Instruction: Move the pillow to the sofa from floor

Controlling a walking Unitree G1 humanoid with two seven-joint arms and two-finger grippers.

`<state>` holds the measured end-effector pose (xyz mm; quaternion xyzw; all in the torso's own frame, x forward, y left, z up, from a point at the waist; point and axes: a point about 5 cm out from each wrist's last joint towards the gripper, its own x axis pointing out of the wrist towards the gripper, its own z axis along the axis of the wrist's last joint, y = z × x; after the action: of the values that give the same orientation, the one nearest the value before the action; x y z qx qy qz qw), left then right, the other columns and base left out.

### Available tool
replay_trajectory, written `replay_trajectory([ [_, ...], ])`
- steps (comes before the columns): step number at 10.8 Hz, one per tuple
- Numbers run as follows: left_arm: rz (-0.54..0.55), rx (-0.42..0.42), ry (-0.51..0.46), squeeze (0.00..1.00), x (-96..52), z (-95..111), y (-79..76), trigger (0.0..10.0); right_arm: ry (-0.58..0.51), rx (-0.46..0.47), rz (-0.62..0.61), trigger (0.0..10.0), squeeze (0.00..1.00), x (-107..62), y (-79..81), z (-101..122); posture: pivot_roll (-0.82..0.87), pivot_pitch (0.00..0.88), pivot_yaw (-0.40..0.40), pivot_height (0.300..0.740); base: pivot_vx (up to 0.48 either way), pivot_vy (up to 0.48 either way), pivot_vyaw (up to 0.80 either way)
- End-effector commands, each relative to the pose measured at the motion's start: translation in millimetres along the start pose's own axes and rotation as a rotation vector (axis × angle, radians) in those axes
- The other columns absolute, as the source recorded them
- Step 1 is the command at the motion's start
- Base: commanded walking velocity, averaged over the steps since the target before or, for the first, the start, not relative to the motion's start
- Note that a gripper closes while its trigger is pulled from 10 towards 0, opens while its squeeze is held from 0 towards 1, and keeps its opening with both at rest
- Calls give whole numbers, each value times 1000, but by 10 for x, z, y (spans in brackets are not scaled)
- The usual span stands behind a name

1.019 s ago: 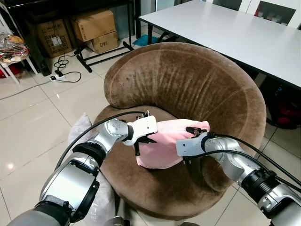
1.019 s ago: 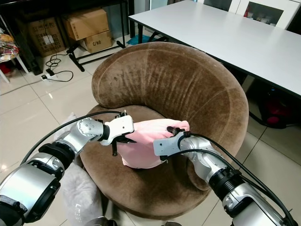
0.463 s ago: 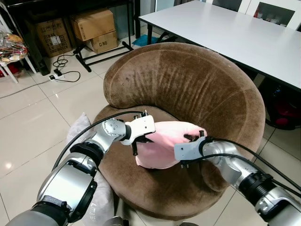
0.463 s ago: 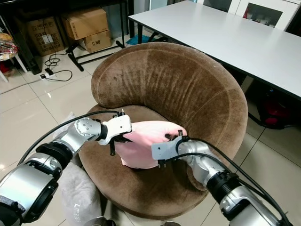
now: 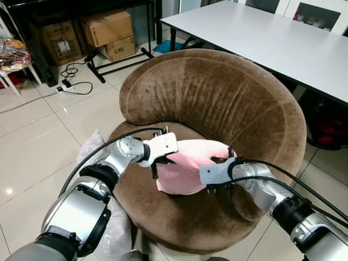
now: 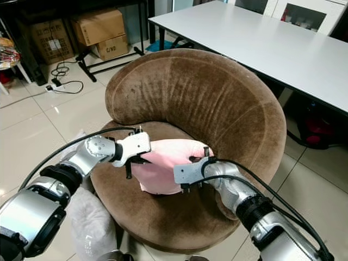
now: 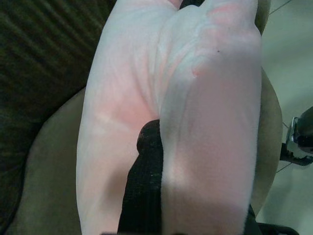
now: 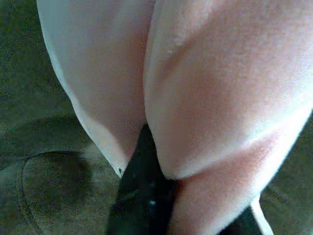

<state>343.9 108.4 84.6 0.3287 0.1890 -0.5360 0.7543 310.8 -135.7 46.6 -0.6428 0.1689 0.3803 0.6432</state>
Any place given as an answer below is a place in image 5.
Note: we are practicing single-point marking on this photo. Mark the pink pillow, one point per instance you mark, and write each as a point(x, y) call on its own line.
point(185, 168)

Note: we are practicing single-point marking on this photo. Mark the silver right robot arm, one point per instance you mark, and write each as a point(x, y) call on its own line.
point(283, 204)

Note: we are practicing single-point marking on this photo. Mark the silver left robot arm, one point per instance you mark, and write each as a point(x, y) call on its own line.
point(81, 206)

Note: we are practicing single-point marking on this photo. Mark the brown velvet round sofa chair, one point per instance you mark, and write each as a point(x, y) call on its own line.
point(217, 92)

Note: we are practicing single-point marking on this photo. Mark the teal floor mat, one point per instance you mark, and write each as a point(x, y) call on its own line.
point(163, 48)

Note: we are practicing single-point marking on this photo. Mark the red appliance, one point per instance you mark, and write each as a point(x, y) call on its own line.
point(331, 128)

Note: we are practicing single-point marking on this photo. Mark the white power strip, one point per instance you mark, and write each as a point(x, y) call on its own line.
point(64, 86)

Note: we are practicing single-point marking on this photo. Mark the white rectangular table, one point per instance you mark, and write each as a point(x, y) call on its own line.
point(272, 41)

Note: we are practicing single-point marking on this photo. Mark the large tan cardboard box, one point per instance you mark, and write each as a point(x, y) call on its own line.
point(109, 27)

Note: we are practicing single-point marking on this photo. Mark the white plastic stool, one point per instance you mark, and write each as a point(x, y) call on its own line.
point(32, 73)

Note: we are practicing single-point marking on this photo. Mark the dark labelled cardboard box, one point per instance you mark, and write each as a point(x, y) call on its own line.
point(61, 43)

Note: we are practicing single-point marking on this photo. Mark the white cabinet with glass doors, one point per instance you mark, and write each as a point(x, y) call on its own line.
point(321, 13)

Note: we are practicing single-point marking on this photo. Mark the colourful patterned bundle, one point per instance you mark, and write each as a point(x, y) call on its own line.
point(13, 54)

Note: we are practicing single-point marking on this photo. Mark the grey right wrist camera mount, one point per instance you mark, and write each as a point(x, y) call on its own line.
point(216, 173)

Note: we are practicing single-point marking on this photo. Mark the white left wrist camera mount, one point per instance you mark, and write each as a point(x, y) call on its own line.
point(162, 144)

